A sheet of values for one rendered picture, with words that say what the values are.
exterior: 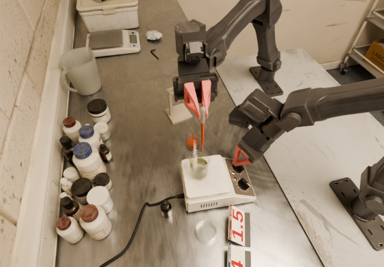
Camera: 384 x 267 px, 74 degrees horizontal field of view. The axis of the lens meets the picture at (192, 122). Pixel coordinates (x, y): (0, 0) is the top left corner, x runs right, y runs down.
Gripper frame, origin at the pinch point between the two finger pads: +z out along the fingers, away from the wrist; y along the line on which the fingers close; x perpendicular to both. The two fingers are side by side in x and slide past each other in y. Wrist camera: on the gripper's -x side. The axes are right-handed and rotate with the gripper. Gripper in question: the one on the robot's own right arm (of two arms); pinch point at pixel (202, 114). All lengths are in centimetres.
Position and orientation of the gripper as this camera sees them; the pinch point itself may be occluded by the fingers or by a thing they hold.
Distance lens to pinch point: 53.1
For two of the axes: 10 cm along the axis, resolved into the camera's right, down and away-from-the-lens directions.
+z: 1.6, 7.4, -6.5
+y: 9.9, -1.3, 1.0
